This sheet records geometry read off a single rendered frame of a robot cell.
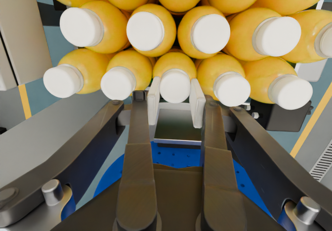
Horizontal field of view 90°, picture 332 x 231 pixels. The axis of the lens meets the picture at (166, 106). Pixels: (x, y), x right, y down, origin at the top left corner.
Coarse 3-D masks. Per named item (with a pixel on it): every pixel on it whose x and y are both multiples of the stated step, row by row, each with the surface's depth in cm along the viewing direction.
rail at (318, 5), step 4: (320, 0) 26; (316, 4) 26; (320, 4) 26; (308, 8) 28; (312, 8) 27; (316, 8) 26; (320, 8) 26; (292, 64) 31; (296, 64) 30; (296, 68) 30; (296, 72) 31
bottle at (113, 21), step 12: (96, 0) 22; (96, 12) 20; (108, 12) 21; (120, 12) 23; (108, 24) 21; (120, 24) 22; (108, 36) 21; (120, 36) 23; (96, 48) 22; (108, 48) 23; (120, 48) 26
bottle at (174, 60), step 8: (176, 48) 30; (160, 56) 27; (168, 56) 24; (176, 56) 23; (184, 56) 24; (160, 64) 23; (168, 64) 22; (176, 64) 22; (184, 64) 23; (192, 64) 24; (160, 72) 23; (184, 72) 21; (192, 72) 23; (160, 80) 22
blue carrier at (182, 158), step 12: (156, 144) 38; (120, 156) 35; (156, 156) 35; (168, 156) 35; (180, 156) 35; (192, 156) 35; (108, 168) 32; (120, 168) 31; (240, 168) 33; (108, 180) 29; (240, 180) 30; (96, 192) 27; (252, 192) 28; (264, 204) 26
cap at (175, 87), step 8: (168, 72) 21; (176, 72) 20; (168, 80) 20; (176, 80) 20; (184, 80) 20; (160, 88) 20; (168, 88) 20; (176, 88) 20; (184, 88) 20; (168, 96) 21; (176, 96) 21; (184, 96) 21
